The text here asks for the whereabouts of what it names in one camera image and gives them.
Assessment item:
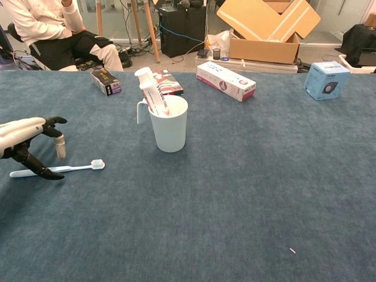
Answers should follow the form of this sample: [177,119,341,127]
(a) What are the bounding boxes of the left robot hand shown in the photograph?
[0,116,68,180]

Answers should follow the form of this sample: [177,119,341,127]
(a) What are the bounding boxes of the light blue toothbrush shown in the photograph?
[9,159,106,179]

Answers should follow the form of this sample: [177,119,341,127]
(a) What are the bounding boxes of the white toothpaste tube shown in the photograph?
[134,66,172,116]

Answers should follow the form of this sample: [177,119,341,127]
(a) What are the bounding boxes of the long white box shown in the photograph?
[196,61,257,103]

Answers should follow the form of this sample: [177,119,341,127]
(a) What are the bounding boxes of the black swivel stool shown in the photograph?
[7,22,26,43]

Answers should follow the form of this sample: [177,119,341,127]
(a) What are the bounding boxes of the small black box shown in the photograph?
[90,69,122,96]

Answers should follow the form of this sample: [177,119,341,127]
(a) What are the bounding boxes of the seated person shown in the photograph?
[5,0,124,72]

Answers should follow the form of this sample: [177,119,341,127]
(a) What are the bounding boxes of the wooden easel leg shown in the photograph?
[143,0,161,63]
[130,0,142,43]
[95,0,103,36]

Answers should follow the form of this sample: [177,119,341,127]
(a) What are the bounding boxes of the black red illustrated box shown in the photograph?
[151,69,185,96]

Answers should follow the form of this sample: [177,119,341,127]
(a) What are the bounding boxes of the black computer tower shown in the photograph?
[157,5,207,58]

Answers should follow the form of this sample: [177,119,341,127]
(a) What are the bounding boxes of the white plastic bag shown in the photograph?
[205,29,231,59]

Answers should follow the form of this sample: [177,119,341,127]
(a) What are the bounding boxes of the blue table cloth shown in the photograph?
[0,69,376,282]

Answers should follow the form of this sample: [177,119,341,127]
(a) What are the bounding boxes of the aluminium profile rails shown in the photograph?
[194,55,299,74]

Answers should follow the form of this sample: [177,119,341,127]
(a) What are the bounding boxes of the open cardboard box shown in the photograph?
[216,0,321,65]

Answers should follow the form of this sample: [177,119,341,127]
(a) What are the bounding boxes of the light blue speaker box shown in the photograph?
[303,61,351,101]

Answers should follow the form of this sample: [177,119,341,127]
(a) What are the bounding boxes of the white plastic crate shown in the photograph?
[338,54,376,74]

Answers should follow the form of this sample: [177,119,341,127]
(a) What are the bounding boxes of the black cloth cover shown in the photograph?
[340,23,376,68]

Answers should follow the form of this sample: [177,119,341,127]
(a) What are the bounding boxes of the white cup with handle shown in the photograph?
[136,95,189,153]

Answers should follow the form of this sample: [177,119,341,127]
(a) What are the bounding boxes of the blue network cable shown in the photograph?
[159,22,206,45]

